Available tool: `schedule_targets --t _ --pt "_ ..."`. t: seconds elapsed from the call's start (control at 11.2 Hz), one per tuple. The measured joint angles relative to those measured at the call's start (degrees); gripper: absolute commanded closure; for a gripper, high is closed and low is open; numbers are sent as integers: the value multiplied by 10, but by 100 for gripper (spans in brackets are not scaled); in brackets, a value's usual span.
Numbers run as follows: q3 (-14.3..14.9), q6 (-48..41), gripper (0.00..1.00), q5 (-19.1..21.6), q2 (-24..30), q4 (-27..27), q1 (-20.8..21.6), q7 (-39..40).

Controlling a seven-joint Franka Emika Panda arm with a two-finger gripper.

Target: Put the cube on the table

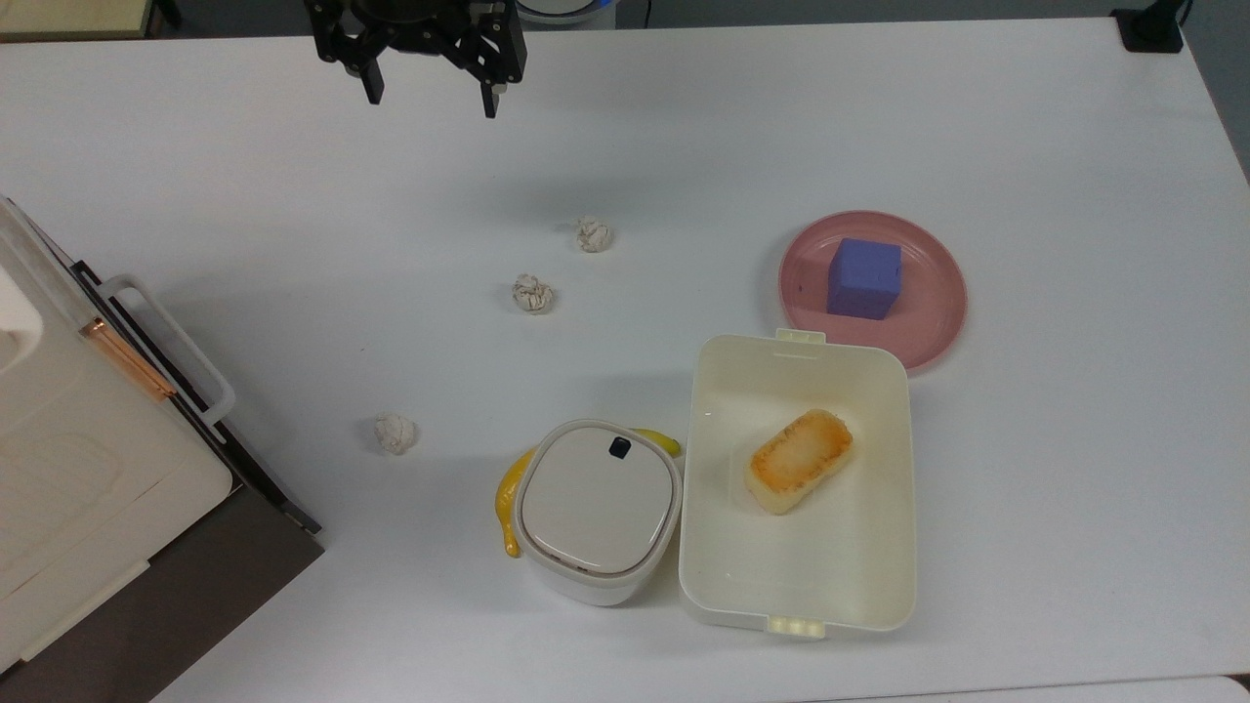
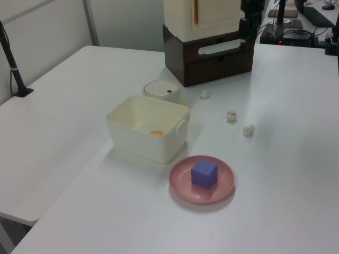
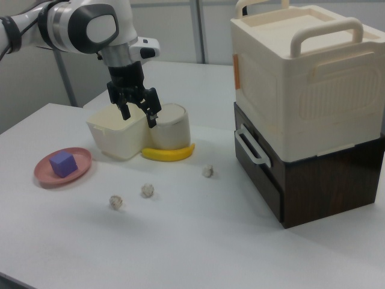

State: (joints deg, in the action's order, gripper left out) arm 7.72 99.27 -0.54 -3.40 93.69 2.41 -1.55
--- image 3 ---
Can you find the cream rectangular bin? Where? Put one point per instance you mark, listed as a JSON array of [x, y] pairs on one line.
[[117, 137]]

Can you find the dark wooden drawer cabinet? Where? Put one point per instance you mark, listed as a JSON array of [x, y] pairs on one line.
[[316, 186]]

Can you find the yellow banana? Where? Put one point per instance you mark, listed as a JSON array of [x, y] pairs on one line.
[[168, 154]]

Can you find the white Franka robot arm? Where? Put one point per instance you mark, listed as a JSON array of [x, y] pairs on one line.
[[75, 27]]

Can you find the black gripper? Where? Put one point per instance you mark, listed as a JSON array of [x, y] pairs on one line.
[[126, 79]]

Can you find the white cylindrical container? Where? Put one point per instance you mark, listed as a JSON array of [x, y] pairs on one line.
[[173, 129]]

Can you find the pink plate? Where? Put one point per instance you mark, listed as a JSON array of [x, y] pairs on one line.
[[45, 174]]

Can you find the cream toy microwave box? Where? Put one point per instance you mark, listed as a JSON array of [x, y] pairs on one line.
[[306, 78]]

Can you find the crumpled paper ball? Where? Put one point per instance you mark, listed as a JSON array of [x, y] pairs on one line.
[[116, 202], [207, 170], [147, 190]]

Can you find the purple cube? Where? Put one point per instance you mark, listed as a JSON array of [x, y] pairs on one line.
[[62, 164]]

